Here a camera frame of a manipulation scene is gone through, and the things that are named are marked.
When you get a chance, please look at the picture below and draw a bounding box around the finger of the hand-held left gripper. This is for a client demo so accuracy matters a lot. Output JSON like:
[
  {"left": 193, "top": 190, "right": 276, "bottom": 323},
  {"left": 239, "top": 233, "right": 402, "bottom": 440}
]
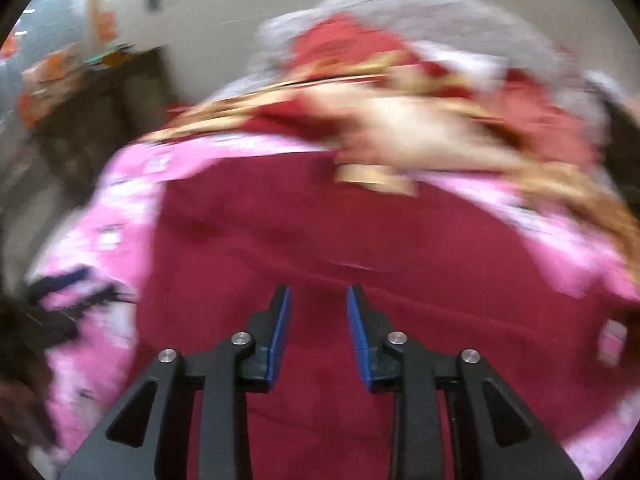
[
  {"left": 27, "top": 266, "right": 96, "bottom": 307},
  {"left": 75, "top": 284, "right": 138, "bottom": 312}
]

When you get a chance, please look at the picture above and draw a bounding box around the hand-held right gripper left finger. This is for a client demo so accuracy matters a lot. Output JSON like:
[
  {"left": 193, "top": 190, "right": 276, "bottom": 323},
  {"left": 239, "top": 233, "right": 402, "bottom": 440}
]
[{"left": 59, "top": 285, "right": 292, "bottom": 480}]

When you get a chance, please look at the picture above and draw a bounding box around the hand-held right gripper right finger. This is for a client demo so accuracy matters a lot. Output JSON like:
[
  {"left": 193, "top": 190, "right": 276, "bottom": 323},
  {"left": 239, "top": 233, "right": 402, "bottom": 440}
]
[{"left": 346, "top": 284, "right": 585, "bottom": 480}]

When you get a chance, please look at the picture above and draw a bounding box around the dark red garment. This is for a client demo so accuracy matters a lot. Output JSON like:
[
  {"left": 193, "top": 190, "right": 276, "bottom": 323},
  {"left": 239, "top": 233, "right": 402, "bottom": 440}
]
[{"left": 132, "top": 147, "right": 631, "bottom": 480}]

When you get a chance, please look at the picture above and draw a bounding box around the pink penguin print blanket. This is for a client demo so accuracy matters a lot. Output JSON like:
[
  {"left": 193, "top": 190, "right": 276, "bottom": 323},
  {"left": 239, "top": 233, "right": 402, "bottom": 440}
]
[{"left": 27, "top": 132, "right": 640, "bottom": 480}]

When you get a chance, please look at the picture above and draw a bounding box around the dark wooden side table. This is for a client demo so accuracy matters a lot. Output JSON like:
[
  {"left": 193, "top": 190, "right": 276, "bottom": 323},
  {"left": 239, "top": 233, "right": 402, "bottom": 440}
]
[{"left": 20, "top": 47, "right": 173, "bottom": 201}]

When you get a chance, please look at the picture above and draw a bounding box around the pale grey window curtain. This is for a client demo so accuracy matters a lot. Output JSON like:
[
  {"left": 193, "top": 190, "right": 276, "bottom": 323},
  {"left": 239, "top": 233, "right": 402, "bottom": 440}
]
[{"left": 10, "top": 0, "right": 91, "bottom": 76}]

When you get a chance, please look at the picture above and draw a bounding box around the orange wooden pole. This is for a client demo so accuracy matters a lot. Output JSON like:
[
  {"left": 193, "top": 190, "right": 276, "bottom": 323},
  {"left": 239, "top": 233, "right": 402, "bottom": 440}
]
[{"left": 84, "top": 0, "right": 120, "bottom": 56}]

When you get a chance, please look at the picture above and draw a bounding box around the red and gold blanket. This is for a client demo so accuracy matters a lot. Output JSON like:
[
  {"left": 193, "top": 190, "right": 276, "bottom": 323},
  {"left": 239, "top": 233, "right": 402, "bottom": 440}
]
[{"left": 145, "top": 15, "right": 640, "bottom": 271}]

